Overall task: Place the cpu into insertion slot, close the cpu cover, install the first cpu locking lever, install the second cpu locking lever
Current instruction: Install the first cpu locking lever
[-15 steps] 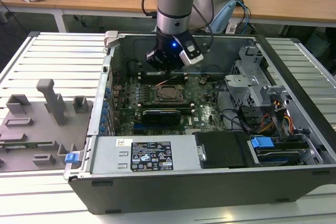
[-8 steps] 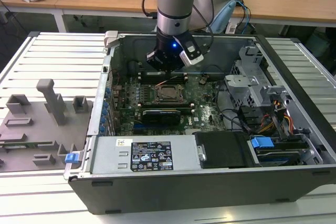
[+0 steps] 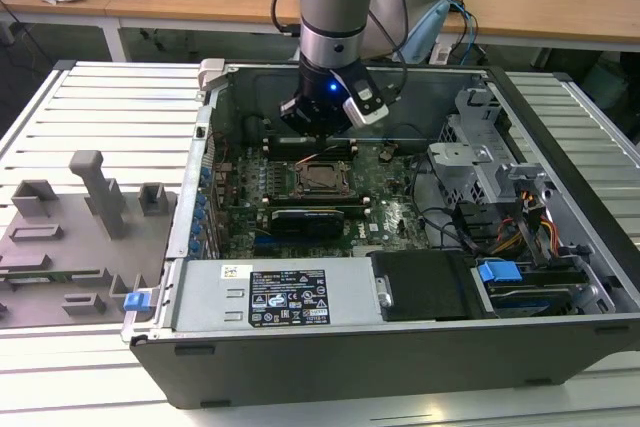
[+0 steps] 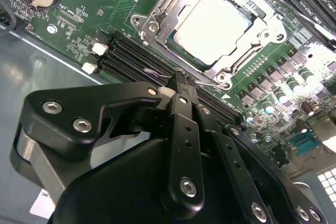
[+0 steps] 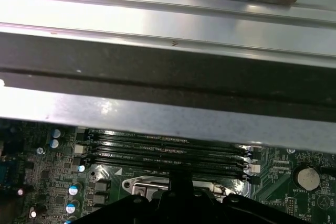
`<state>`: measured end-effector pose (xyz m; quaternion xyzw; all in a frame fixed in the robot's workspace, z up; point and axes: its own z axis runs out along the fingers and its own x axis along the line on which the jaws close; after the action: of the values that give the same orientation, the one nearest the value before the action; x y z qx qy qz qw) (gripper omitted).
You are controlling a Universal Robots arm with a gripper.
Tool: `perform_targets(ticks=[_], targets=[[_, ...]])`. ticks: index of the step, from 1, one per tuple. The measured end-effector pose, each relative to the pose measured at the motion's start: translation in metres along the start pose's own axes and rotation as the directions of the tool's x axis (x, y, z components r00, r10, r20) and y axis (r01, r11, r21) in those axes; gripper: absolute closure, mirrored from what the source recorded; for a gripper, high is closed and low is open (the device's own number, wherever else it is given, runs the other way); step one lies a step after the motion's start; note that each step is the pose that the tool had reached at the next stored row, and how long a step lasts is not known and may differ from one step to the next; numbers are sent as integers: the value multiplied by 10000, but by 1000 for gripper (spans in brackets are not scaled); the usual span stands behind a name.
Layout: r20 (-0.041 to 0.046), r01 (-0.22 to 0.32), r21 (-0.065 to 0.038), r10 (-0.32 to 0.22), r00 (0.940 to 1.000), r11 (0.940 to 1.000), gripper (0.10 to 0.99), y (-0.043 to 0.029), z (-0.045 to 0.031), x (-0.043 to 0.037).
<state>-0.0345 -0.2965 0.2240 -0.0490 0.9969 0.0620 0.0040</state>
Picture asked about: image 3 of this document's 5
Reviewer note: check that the CPU socket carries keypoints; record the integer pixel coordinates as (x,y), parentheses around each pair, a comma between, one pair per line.
(291,179)

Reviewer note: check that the silver metal drive cage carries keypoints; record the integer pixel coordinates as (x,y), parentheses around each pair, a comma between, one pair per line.
(465,157)

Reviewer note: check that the blue disk carrier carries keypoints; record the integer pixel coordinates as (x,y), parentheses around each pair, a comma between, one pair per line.
(497,277)

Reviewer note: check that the black hard disk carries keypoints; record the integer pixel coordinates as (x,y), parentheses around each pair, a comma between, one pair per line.
(530,292)

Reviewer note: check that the blue board connector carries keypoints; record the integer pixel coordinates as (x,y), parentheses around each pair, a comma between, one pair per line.
(265,247)

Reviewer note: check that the small white sticker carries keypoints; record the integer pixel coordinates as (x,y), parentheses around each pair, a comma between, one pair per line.
(235,272)

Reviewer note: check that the grey power supply unit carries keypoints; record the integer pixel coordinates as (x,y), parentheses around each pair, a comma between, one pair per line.
(210,292)

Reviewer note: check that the black plastic shroud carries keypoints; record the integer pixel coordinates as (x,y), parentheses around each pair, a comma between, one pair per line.
(425,287)

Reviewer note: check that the blue slot retainer tab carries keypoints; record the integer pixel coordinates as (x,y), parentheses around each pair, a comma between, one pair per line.
(201,206)
(197,228)
(193,248)
(204,177)

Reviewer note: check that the green motherboard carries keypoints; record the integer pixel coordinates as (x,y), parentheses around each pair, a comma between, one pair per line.
(395,217)

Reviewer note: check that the black battery holder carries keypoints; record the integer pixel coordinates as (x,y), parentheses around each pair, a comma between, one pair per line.
(388,152)

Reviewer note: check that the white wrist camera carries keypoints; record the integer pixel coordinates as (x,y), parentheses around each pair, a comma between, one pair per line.
(367,112)

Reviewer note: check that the grey parts rack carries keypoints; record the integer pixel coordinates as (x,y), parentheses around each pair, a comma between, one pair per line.
(75,257)

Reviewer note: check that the small white adapter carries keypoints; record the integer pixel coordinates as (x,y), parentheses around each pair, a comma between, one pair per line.
(441,54)

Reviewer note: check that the green RAM stick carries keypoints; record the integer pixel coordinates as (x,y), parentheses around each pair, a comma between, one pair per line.
(50,274)

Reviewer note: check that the black rating label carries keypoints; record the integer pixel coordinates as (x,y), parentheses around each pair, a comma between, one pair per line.
(290,297)

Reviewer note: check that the black graphics card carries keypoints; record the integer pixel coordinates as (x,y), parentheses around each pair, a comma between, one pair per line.
(307,224)

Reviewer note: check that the black grey PC case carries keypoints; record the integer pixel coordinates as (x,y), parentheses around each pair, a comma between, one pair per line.
(350,372)

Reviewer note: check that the silver topped CPU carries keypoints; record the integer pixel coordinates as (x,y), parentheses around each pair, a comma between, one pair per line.
(320,177)

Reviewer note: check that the blue case latch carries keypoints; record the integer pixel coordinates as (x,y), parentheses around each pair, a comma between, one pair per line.
(136,301)

